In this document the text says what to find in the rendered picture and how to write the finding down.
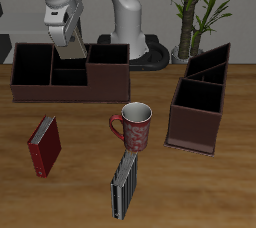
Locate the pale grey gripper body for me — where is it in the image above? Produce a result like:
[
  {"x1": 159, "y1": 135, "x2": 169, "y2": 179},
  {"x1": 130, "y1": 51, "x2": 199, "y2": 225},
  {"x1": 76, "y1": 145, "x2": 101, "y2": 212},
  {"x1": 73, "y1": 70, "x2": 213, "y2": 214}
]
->
[{"x1": 48, "y1": 0, "x2": 85, "y2": 48}]

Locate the yellow book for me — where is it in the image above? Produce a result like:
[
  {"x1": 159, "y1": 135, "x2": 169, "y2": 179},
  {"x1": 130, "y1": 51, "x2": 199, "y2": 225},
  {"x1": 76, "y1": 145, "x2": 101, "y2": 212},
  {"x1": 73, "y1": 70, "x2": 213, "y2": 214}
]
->
[{"x1": 54, "y1": 26, "x2": 89, "y2": 61}]

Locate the dark brown desk caddy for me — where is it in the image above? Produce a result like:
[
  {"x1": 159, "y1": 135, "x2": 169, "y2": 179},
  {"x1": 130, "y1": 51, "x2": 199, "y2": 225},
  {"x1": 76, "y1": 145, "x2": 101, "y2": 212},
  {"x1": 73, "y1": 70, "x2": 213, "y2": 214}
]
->
[
  {"x1": 9, "y1": 41, "x2": 132, "y2": 104},
  {"x1": 163, "y1": 42, "x2": 232, "y2": 158}
]

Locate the red book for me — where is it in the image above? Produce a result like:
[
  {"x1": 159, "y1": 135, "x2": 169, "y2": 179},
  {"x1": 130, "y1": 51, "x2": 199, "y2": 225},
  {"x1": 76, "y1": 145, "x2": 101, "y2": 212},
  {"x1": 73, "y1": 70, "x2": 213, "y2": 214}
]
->
[{"x1": 26, "y1": 114, "x2": 63, "y2": 179}]

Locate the black striped book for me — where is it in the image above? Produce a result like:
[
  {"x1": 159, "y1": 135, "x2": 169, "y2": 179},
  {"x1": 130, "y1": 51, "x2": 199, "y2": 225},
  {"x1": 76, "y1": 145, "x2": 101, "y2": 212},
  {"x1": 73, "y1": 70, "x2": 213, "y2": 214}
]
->
[{"x1": 110, "y1": 149, "x2": 139, "y2": 222}]

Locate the red patterned mug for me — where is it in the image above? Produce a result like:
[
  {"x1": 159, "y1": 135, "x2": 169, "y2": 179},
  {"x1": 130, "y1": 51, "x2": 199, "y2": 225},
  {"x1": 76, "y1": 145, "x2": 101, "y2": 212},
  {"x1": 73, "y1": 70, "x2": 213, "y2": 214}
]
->
[{"x1": 108, "y1": 101, "x2": 154, "y2": 154}]

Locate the green pot plant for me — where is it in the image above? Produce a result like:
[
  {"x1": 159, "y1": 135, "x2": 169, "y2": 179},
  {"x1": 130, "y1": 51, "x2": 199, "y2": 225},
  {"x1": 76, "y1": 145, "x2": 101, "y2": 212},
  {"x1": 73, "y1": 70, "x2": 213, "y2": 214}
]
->
[{"x1": 169, "y1": 0, "x2": 237, "y2": 66}]

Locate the flat black base plate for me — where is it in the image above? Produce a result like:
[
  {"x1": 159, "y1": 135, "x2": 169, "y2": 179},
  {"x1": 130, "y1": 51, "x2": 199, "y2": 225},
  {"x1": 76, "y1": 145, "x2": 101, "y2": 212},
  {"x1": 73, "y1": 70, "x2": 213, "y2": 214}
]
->
[{"x1": 96, "y1": 33, "x2": 171, "y2": 72}]

